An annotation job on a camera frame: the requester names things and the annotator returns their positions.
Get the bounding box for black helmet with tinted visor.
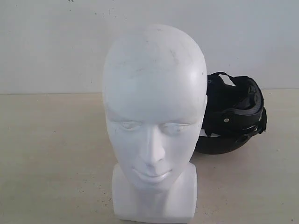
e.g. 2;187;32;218
195;71;267;155

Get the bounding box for white mannequin head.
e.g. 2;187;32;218
102;24;207;224

